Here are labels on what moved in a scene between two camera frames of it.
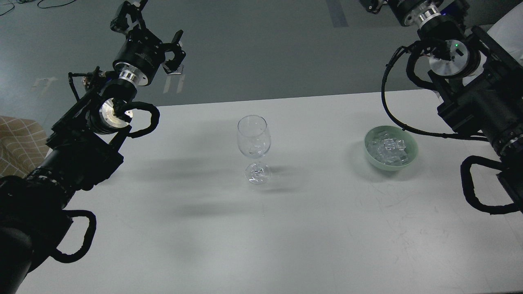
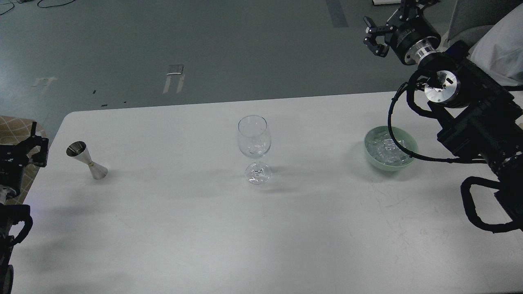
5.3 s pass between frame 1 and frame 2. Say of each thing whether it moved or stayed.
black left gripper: moved
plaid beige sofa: stayed
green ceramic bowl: stayed
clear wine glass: stayed
